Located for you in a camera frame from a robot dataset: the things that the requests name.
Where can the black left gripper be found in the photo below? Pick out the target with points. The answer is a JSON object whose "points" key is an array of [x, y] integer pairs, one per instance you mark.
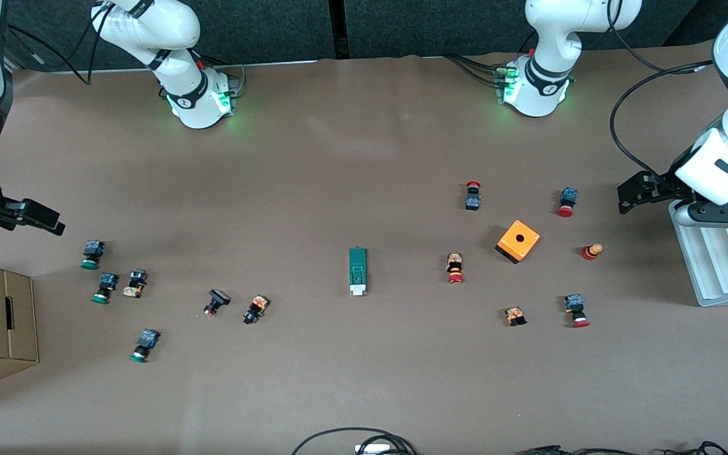
{"points": [[666, 186]]}

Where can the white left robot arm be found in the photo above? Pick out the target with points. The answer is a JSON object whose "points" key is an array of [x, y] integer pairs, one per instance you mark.
{"points": [[541, 63]]}

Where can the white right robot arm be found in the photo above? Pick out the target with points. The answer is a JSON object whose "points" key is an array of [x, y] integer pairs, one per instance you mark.
{"points": [[193, 95]]}

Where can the green push button blue block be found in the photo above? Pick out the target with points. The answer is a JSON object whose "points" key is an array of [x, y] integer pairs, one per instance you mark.
{"points": [[147, 339], [93, 248], [107, 282]]}

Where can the red emergency button blue block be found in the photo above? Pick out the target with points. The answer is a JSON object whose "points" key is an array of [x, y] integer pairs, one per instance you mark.
{"points": [[473, 202], [569, 196], [574, 303]]}

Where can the red yellow button head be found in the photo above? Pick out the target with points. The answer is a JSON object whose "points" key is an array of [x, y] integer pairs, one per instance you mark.
{"points": [[590, 253]]}

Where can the white ridged tray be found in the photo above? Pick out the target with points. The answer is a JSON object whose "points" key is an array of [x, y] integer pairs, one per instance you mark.
{"points": [[724, 265]]}

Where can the small orange contact block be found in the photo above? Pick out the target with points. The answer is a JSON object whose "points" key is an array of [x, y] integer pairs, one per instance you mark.
{"points": [[515, 315]]}

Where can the black push button red tip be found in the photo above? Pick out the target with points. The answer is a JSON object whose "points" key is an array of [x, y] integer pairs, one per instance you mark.
{"points": [[218, 297]]}

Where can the red emergency button orange block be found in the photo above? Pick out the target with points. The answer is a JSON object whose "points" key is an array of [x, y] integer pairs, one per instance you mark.
{"points": [[455, 262]]}

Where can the black button orange block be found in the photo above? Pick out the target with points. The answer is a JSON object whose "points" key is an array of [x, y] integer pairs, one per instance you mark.
{"points": [[256, 308]]}

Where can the brown paper table cover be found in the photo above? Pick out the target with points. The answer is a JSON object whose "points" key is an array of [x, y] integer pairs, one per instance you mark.
{"points": [[364, 379]]}

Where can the white plug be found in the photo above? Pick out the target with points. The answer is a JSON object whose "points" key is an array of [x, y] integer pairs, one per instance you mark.
{"points": [[373, 449]]}

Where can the beige contact block switch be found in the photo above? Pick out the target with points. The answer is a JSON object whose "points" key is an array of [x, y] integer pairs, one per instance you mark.
{"points": [[136, 278]]}

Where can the orange button enclosure box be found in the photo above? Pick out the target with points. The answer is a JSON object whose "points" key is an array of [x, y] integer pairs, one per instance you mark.
{"points": [[528, 235]]}

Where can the black panel divider post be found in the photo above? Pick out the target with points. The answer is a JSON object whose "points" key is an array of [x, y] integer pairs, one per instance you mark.
{"points": [[339, 28]]}

